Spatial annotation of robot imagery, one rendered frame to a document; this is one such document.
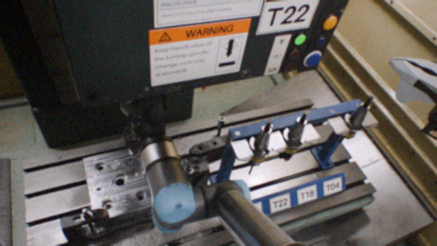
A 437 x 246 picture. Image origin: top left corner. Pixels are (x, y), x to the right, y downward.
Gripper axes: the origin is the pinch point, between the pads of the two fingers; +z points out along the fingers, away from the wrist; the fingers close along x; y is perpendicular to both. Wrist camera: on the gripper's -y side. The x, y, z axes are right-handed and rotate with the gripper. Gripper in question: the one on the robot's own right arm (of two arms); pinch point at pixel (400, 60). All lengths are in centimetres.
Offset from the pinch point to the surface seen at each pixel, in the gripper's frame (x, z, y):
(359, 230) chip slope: 33, -24, 91
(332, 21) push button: 0.0, 12.2, -0.8
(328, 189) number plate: 27, -5, 73
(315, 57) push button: -0.3, 12.4, 6.8
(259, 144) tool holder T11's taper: 2.0, 17.3, 41.4
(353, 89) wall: 81, 10, 70
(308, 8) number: -4.5, 15.6, -3.4
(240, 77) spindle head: -12.3, 20.4, 9.5
